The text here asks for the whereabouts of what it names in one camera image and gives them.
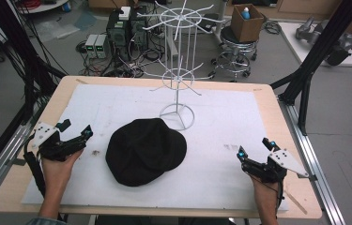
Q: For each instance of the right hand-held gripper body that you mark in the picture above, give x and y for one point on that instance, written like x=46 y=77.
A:
x=277 y=165

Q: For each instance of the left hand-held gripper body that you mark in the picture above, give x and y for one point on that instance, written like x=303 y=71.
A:
x=47 y=142

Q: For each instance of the black hat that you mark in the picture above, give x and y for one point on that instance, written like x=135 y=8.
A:
x=145 y=153

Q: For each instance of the person's right hand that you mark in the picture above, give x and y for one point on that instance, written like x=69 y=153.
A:
x=266 y=190

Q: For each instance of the person's left hand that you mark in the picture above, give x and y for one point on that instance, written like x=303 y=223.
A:
x=56 y=172

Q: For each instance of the white foam mat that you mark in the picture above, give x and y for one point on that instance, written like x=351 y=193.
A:
x=214 y=162

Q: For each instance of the wooden stick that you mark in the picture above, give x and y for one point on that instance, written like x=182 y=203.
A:
x=295 y=202

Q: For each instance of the denim sleeve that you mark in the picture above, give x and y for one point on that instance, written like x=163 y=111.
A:
x=43 y=221

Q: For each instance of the grey power supply unit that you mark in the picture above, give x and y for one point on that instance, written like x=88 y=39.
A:
x=91 y=46
x=102 y=46

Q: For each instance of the black chrome stool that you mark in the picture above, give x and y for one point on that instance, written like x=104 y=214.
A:
x=234 y=54

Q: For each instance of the black computer tower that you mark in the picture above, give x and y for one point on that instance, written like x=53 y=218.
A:
x=139 y=31
x=118 y=36

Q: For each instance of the white platform board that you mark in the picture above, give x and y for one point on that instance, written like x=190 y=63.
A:
x=292 y=40

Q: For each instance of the cardboard box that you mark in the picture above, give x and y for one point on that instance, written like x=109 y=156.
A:
x=246 y=26

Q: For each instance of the white power strip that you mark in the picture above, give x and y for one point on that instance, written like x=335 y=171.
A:
x=125 y=13

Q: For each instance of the blue white bottle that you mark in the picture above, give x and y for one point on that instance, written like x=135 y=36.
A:
x=245 y=13

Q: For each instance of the aluminium rail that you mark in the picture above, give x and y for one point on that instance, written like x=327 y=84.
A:
x=314 y=165
x=1 y=156

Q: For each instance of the black metal frame post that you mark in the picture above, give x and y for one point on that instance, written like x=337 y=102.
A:
x=317 y=53
x=14 y=47

